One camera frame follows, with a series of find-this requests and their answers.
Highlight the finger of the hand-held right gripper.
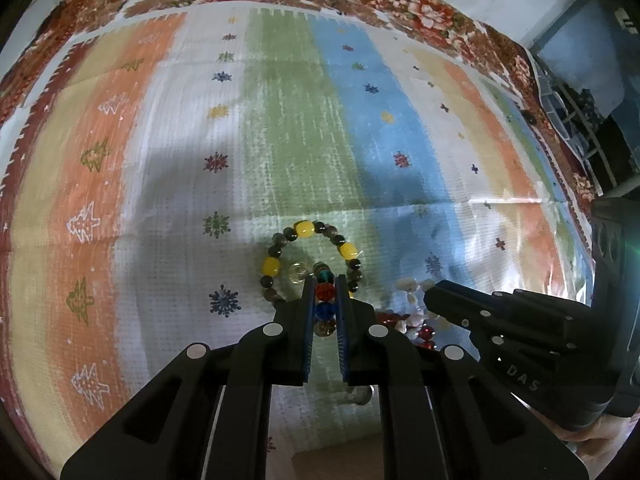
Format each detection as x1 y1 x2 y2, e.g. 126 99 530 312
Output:
423 280 597 357
464 328 563 363

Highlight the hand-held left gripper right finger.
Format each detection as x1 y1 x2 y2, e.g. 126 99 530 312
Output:
336 274 589 480

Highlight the yellow and brown beaded bracelet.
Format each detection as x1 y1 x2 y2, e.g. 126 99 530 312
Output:
259 218 374 406

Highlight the person's right hand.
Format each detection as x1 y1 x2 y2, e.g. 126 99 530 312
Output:
559 414 640 467

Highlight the red floral blanket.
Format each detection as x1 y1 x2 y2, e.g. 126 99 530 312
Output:
0 0 603 201

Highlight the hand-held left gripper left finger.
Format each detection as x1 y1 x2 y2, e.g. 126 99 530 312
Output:
60 275 318 480

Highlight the striped printed mat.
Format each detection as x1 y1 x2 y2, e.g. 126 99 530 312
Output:
0 4 597 480

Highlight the dark metal rack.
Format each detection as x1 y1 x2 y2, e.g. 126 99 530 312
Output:
537 77 632 196

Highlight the red and white beaded bracelet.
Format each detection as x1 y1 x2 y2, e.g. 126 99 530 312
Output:
376 278 453 352

